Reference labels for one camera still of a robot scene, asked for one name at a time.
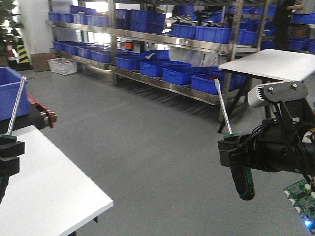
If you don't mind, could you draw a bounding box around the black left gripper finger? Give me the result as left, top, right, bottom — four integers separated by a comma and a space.
0, 157, 20, 176

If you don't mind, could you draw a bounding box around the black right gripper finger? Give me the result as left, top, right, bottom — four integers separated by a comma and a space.
0, 141, 25, 157

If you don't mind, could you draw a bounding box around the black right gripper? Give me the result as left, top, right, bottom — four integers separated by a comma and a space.
217, 119, 308, 172

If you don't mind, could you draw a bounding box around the large blue plastic bin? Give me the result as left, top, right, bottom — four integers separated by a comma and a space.
0, 67, 30, 121

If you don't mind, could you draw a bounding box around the green circuit board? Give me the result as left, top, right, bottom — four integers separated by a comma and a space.
283, 180, 315, 235

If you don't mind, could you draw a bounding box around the black yellow traffic cone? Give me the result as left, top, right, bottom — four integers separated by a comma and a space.
16, 37, 33, 71

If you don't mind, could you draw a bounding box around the red white traffic cone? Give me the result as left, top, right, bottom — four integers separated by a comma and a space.
7, 41, 17, 68

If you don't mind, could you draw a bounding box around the brown cardboard box on floor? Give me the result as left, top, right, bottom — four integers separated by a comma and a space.
31, 52, 56, 72

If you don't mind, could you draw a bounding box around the white folding table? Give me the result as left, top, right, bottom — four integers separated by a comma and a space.
217, 48, 315, 134

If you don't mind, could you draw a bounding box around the steel shelving rack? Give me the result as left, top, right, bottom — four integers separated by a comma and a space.
46, 0, 315, 106

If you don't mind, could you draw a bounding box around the green potted plant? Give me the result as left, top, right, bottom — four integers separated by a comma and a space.
0, 0, 24, 56

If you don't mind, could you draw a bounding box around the person in dark clothes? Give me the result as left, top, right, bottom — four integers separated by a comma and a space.
273, 0, 304, 51

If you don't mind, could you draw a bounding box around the red conveyor end bracket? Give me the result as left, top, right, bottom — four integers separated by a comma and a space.
27, 93, 58, 128

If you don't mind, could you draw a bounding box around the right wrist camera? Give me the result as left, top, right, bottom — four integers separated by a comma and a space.
248, 81, 308, 108

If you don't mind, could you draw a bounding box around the white wire basket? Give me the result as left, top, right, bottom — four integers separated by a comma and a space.
47, 58, 77, 75

